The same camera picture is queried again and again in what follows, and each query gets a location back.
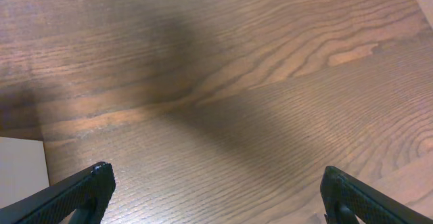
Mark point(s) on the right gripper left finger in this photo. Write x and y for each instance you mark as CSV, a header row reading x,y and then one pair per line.
x,y
84,195

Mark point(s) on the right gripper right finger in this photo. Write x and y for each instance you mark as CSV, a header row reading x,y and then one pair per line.
x,y
348,201

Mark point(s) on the white cardboard box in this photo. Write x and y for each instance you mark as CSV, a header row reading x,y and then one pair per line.
x,y
23,169

